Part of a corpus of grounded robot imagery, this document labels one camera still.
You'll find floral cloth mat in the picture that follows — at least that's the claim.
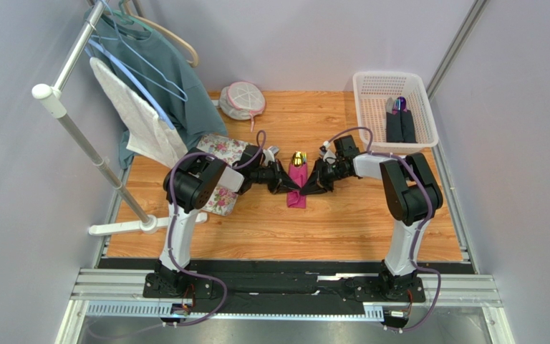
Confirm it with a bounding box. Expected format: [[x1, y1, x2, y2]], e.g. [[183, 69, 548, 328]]
[[196, 134, 249, 216]]

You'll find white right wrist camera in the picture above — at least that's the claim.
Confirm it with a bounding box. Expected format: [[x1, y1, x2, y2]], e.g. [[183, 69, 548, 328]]
[[319, 140, 337, 164]]

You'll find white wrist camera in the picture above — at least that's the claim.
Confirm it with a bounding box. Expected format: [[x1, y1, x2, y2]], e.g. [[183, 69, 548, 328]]
[[319, 140, 337, 164], [262, 145, 280, 166]]

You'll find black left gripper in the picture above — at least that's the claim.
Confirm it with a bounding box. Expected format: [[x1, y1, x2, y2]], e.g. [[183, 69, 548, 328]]
[[251, 160, 300, 195]]

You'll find white mesh laundry pouch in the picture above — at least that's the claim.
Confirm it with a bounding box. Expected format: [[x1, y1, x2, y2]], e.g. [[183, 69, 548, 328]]
[[218, 82, 266, 132]]

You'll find teal t-shirt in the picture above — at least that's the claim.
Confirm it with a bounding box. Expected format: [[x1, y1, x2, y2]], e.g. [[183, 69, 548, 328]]
[[86, 14, 228, 168]]

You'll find iridescent gold spoon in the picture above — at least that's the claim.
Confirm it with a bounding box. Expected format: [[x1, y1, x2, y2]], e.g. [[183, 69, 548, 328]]
[[291, 151, 303, 167]]

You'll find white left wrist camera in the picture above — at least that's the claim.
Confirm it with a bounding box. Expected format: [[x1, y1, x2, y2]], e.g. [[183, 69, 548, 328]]
[[262, 145, 280, 166]]

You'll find magenta paper napkin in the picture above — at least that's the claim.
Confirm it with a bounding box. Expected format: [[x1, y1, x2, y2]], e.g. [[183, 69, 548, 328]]
[[286, 164, 310, 209]]

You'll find white towel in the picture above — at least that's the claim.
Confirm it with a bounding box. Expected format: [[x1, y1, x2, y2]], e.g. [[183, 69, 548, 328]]
[[90, 57, 188, 168]]

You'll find dark rolled napkin bundle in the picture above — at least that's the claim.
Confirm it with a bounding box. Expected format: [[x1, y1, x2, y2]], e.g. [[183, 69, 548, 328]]
[[385, 97, 417, 143]]

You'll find wooden clothes hanger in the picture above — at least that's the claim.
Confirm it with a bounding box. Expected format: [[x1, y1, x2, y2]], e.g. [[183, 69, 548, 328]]
[[119, 0, 200, 68]]

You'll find white plastic basket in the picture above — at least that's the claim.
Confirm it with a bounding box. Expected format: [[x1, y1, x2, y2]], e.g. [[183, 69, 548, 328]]
[[352, 71, 439, 154]]

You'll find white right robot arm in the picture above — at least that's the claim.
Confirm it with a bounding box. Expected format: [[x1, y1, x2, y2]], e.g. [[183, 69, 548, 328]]
[[300, 135, 443, 300]]

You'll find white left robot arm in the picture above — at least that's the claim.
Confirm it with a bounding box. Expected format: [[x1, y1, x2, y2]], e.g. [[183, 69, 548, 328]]
[[143, 145, 300, 298]]

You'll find metal clothes rack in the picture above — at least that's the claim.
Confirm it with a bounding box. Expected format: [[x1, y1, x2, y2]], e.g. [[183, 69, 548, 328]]
[[32, 0, 208, 237]]

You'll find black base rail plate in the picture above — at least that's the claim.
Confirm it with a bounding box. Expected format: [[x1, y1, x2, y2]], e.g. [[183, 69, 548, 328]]
[[143, 259, 426, 315]]

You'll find blue clothes hanger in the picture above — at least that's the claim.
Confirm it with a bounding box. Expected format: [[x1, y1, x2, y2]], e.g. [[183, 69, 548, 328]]
[[84, 15, 188, 130]]

